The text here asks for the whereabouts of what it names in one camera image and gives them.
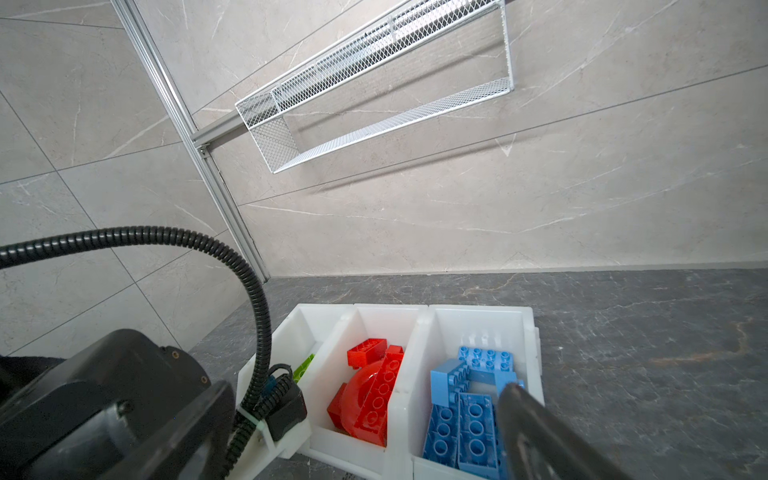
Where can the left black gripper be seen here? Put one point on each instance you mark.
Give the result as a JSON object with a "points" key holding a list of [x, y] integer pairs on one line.
{"points": [[76, 417]]}

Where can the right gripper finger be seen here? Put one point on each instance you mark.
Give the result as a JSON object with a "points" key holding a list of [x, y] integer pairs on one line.
{"points": [[540, 446]]}

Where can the blue lego brick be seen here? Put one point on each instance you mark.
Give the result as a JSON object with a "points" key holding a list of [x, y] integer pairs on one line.
{"points": [[498, 378], [486, 360], [478, 448], [448, 381]]}

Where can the blue lego brick top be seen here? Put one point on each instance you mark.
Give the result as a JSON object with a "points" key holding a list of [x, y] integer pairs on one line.
{"points": [[498, 378]]}

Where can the blue lego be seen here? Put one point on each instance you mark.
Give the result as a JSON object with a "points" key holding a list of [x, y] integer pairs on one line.
{"points": [[441, 441]]}

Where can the green lego brick bottom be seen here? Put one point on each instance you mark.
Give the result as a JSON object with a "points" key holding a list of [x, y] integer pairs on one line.
{"points": [[300, 371]]}

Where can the red arch lego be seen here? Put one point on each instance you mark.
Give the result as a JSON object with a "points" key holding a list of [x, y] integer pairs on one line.
{"points": [[355, 394]]}

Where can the red double lego brick top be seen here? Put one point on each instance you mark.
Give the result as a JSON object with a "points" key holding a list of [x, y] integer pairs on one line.
{"points": [[367, 352]]}

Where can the white middle storage bin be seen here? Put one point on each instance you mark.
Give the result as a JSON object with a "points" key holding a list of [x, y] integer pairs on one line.
{"points": [[399, 325]]}

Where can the white storage bin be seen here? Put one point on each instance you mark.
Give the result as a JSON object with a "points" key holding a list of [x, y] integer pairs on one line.
{"points": [[315, 331], [446, 329], [399, 325]]}

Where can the white left storage bin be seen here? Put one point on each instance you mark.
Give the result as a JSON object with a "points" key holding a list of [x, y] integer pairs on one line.
{"points": [[315, 331]]}

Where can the white right storage bin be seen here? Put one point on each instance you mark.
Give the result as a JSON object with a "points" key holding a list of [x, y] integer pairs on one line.
{"points": [[446, 329]]}

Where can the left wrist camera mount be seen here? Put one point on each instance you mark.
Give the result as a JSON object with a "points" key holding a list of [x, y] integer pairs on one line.
{"points": [[267, 425]]}

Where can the white wire mesh basket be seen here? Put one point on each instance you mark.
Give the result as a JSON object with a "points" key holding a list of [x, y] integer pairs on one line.
{"points": [[417, 61]]}

